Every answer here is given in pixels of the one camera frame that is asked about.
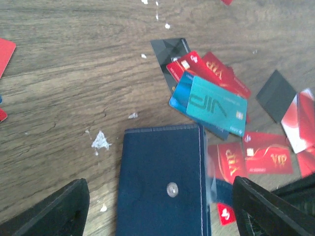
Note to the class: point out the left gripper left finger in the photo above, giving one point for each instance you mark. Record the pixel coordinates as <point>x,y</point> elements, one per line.
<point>63,213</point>

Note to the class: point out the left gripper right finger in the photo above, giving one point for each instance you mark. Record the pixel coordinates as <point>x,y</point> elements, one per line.
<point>287,211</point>

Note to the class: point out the navy blue card holder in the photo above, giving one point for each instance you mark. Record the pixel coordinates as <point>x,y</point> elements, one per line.
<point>164,188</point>

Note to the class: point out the red VIP card right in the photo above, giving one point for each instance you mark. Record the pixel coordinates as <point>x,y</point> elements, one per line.
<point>266,153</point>

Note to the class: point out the red vip card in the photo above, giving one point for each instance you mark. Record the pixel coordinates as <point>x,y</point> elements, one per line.
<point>228,161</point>
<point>266,153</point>

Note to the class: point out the red VIP card centre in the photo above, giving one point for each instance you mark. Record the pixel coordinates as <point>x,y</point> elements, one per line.
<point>228,161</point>

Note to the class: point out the white red swirl card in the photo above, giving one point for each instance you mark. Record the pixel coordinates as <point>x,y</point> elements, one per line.
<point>299,121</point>

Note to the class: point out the teal VIP card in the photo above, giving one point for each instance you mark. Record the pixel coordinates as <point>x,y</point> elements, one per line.
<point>215,105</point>

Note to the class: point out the black card right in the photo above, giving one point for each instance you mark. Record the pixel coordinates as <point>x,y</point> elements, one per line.
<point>276,96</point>

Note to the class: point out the black card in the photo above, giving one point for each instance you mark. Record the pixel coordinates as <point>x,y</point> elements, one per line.
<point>166,52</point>
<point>276,96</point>

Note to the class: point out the black card upper centre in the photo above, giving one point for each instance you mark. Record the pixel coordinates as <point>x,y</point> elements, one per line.
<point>166,52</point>

